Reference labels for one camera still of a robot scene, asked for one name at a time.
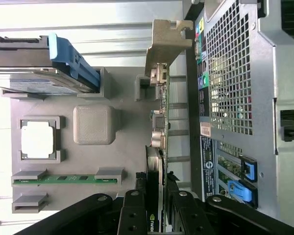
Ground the blue card clip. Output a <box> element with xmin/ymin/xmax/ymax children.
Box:
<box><xmin>227</xmin><ymin>179</ymin><xmax>258</xmax><ymax>209</ymax></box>
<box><xmin>239</xmin><ymin>155</ymin><xmax>258</xmax><ymax>182</ymax></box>

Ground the grey parts rack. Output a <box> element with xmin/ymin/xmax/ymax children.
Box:
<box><xmin>0</xmin><ymin>66</ymin><xmax>150</xmax><ymax>214</ymax></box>

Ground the green RAM stick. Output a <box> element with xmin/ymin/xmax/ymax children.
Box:
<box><xmin>13</xmin><ymin>174</ymin><xmax>119</xmax><ymax>185</ymax></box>

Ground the silver CPU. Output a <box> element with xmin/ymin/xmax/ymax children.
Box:
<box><xmin>20</xmin><ymin>120</ymin><xmax>56</xmax><ymax>160</ymax></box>

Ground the dark grey PC case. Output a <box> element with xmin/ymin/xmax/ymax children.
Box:
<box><xmin>183</xmin><ymin>0</ymin><xmax>294</xmax><ymax>231</ymax></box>

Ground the hard disk with blue caddy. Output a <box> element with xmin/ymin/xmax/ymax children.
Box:
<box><xmin>0</xmin><ymin>32</ymin><xmax>100</xmax><ymax>95</ymax></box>

